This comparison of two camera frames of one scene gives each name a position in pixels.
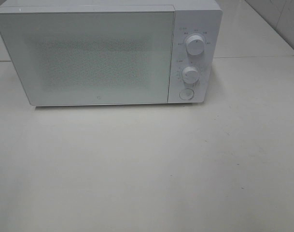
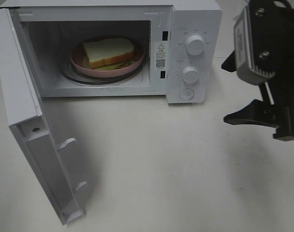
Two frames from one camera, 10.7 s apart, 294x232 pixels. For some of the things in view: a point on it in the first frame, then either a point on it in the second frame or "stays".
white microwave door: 97,56 → 15,100
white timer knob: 190,75 stays
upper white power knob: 195,45 stays
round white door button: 186,94 stays
